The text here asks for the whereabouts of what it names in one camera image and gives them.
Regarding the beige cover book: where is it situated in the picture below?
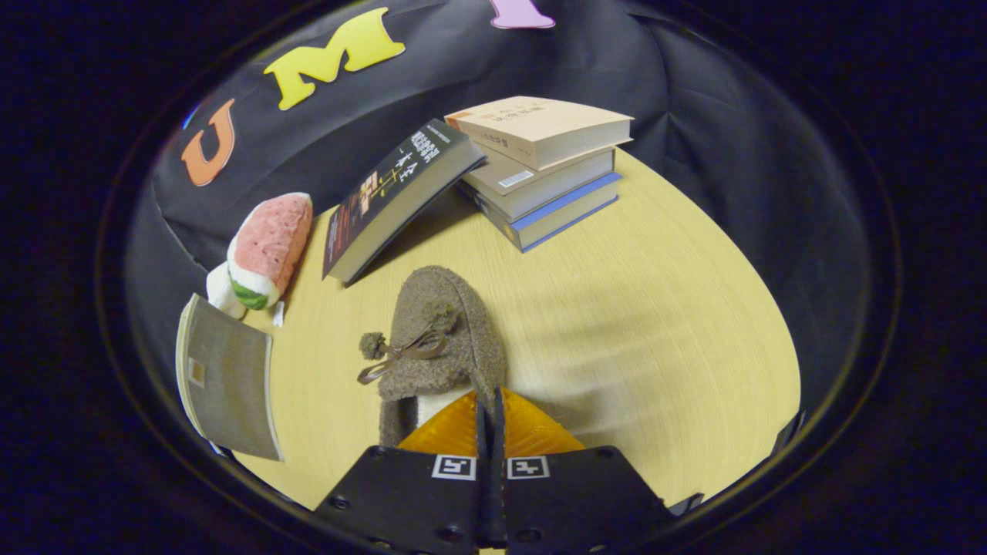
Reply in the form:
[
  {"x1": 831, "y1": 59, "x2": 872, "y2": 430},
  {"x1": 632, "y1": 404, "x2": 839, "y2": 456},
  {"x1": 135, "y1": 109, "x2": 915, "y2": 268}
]
[{"x1": 444, "y1": 95, "x2": 635, "y2": 172}]

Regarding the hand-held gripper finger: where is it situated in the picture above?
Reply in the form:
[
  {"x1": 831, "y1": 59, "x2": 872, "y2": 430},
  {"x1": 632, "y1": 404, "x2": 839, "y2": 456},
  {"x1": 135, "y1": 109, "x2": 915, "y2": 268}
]
[
  {"x1": 314, "y1": 388, "x2": 494, "y2": 554},
  {"x1": 493, "y1": 388, "x2": 673, "y2": 554}
]

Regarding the cream cover book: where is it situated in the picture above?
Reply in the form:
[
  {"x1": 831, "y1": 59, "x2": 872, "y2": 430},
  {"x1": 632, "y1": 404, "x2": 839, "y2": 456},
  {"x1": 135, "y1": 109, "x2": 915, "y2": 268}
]
[{"x1": 460, "y1": 145, "x2": 618, "y2": 223}]

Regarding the blue cover book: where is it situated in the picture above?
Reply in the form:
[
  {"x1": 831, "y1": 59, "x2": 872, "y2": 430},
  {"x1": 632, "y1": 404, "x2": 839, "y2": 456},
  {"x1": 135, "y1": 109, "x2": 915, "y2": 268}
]
[{"x1": 469, "y1": 171, "x2": 625, "y2": 254}]

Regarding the brown fuzzy shoe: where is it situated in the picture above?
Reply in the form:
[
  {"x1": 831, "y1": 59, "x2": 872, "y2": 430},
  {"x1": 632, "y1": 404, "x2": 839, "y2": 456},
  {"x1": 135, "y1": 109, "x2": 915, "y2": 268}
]
[{"x1": 356, "y1": 265, "x2": 508, "y2": 449}]

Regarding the watermelon slice plush toy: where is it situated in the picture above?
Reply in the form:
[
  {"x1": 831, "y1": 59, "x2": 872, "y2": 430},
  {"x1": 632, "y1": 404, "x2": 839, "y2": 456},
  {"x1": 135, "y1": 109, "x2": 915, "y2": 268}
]
[{"x1": 226, "y1": 192, "x2": 315, "y2": 311}]

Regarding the black cover book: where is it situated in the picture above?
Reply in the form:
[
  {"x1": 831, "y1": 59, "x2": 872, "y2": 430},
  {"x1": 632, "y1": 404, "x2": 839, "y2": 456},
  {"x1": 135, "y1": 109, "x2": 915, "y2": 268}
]
[{"x1": 322, "y1": 117, "x2": 487, "y2": 286}]

